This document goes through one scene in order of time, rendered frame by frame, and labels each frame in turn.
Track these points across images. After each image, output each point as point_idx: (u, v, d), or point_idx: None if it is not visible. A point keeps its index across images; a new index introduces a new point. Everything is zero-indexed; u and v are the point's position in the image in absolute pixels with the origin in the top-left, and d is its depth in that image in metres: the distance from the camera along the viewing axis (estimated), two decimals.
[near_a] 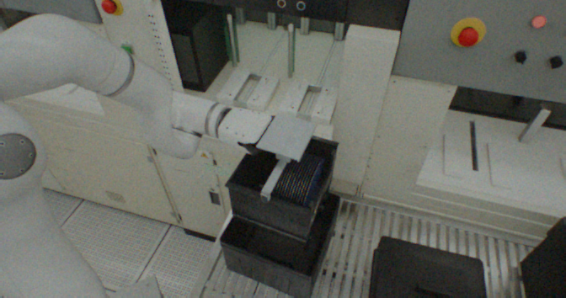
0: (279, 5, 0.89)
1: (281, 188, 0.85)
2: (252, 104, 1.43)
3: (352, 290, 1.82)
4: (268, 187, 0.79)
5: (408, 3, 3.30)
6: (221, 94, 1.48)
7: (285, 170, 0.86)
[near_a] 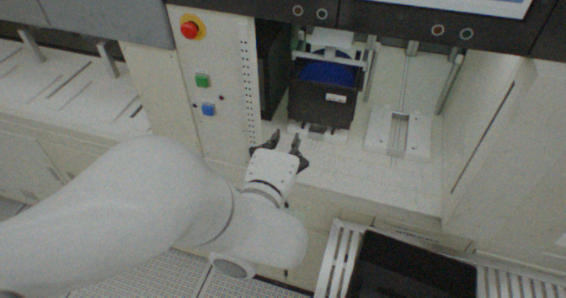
0: (434, 32, 0.67)
1: None
2: (332, 137, 1.21)
3: None
4: (361, 62, 1.10)
5: None
6: (291, 125, 1.26)
7: None
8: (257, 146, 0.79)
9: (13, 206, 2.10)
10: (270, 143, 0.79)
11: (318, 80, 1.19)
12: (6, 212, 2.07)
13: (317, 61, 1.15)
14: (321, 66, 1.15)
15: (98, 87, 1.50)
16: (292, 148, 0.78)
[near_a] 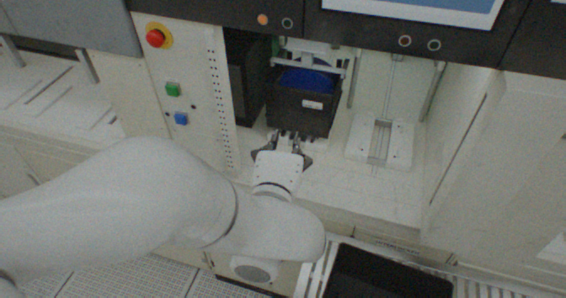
0: (401, 43, 0.65)
1: None
2: (312, 145, 1.19)
3: None
4: (339, 70, 1.08)
5: None
6: (272, 132, 1.24)
7: None
8: (258, 149, 0.79)
9: None
10: (272, 145, 0.78)
11: (298, 87, 1.18)
12: None
13: (296, 68, 1.13)
14: (300, 73, 1.13)
15: (77, 93, 1.47)
16: (294, 147, 0.78)
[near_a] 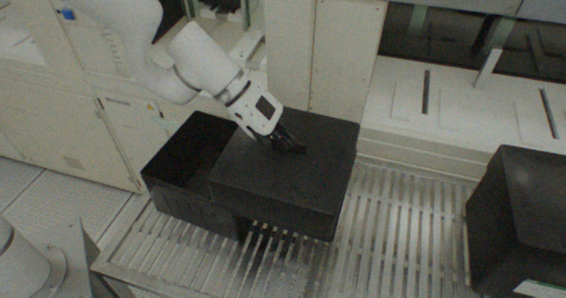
0: None
1: None
2: (232, 15, 1.59)
3: (314, 256, 1.77)
4: None
5: None
6: (204, 9, 1.64)
7: None
8: (266, 141, 0.77)
9: None
10: None
11: None
12: None
13: None
14: None
15: (9, 21, 1.66)
16: (274, 130, 0.82)
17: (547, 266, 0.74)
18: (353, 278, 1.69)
